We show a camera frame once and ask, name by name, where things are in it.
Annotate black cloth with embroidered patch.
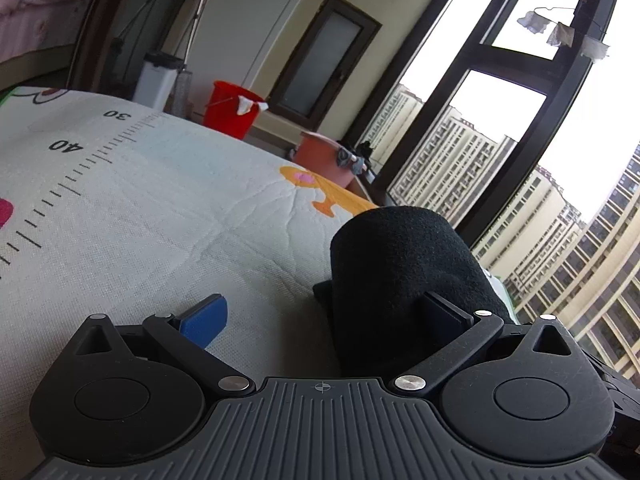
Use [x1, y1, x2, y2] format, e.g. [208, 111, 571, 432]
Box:
[312, 205, 521, 378]

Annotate apartment building cluster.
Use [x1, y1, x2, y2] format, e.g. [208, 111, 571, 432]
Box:
[357, 82, 640, 380]

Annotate mop with metal handle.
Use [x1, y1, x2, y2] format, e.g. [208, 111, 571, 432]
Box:
[167, 0, 221, 120]

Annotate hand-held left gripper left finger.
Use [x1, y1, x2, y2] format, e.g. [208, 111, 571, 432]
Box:
[70, 294, 256, 401]

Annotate large dark window frame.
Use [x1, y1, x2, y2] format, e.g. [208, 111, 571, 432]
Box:
[345, 0, 640, 281]

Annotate pink quilt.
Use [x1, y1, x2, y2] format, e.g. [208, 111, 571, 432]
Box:
[0, 0, 102, 64]

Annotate white hanging cloth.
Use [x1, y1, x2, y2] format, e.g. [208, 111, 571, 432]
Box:
[517, 10, 552, 36]
[580, 37, 611, 61]
[547, 22, 576, 49]

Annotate red bucket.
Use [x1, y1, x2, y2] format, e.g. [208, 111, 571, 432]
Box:
[202, 81, 266, 141]

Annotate cartoon printed play mat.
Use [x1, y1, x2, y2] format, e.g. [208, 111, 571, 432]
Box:
[0, 87, 521, 463]

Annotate thin dark metal stand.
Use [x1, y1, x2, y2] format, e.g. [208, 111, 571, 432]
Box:
[112, 0, 203, 87]

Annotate tall dark-framed frosted window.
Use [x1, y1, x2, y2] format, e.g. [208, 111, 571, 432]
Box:
[267, 0, 384, 134]

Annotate glass sliding door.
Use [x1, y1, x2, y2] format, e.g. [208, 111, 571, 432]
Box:
[66, 0, 127, 94]

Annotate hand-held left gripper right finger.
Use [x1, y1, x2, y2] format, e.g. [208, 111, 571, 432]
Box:
[390, 290, 578, 401]

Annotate salmon plastic basin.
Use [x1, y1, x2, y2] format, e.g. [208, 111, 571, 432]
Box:
[291, 131, 357, 189]

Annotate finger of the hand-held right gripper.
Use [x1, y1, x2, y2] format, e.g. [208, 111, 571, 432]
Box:
[586, 351, 640, 425]

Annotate white trash bin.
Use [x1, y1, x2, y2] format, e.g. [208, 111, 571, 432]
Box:
[132, 51, 181, 111]

